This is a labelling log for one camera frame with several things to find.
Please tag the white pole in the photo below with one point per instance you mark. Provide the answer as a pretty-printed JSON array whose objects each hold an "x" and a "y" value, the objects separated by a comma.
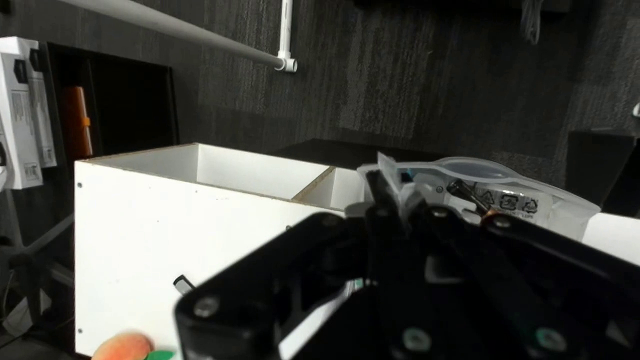
[
  {"x": 166, "y": 26},
  {"x": 287, "y": 33}
]

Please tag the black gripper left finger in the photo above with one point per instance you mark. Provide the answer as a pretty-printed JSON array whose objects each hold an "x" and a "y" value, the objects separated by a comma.
[{"x": 266, "y": 293}]

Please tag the white cubby shelf unit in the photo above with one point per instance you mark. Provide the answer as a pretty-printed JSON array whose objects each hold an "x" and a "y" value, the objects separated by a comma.
[{"x": 166, "y": 233}]

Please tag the black storage box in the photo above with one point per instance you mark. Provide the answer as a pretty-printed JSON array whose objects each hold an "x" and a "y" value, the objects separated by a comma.
[{"x": 127, "y": 101}]

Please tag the toy peach with leaf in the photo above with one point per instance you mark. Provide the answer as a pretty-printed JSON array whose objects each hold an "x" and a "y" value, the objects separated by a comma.
[{"x": 122, "y": 349}]

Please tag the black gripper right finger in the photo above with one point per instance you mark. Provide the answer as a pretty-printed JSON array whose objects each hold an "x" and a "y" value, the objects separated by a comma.
[{"x": 532, "y": 293}]

